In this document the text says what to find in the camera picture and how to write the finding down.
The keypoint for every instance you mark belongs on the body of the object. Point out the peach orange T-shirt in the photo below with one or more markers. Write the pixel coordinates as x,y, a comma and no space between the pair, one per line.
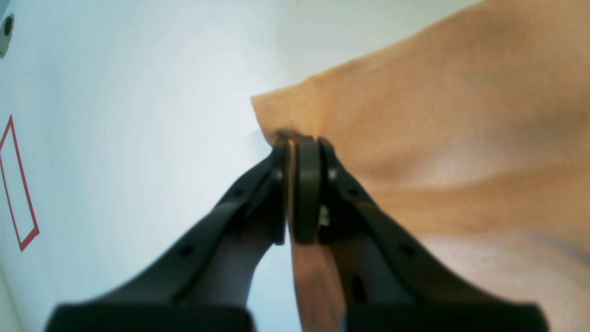
473,135

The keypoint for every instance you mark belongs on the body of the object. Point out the right table grommet hole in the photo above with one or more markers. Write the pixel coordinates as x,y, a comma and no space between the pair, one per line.
6,30

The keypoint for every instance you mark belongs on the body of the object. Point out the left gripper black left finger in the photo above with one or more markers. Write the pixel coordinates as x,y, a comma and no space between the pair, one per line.
201,284

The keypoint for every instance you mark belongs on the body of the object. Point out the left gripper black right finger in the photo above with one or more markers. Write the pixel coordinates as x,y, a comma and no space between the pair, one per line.
390,282

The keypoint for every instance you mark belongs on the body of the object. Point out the red triangle sticker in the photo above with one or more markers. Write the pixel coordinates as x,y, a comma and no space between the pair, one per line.
18,197

